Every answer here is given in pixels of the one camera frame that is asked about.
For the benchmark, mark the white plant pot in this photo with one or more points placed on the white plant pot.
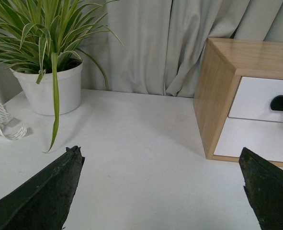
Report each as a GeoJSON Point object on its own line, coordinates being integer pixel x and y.
{"type": "Point", "coordinates": [40, 96]}

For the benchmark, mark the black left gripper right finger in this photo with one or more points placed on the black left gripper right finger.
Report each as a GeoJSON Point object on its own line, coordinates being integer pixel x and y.
{"type": "Point", "coordinates": [263, 188]}

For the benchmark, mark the green spider plant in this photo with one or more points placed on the green spider plant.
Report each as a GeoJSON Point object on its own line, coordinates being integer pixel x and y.
{"type": "Point", "coordinates": [43, 37]}

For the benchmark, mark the grey curtain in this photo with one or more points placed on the grey curtain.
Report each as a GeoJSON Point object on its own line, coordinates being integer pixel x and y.
{"type": "Point", "coordinates": [156, 46]}

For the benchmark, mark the white adhesive tape strip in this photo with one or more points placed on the white adhesive tape strip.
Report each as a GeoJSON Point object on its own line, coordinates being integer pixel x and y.
{"type": "Point", "coordinates": [10, 131]}

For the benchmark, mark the wooden drawer cabinet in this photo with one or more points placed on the wooden drawer cabinet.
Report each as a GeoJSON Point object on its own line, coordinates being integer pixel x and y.
{"type": "Point", "coordinates": [224, 63]}

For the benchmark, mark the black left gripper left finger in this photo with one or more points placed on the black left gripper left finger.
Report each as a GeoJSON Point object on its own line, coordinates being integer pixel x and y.
{"type": "Point", "coordinates": [43, 202]}

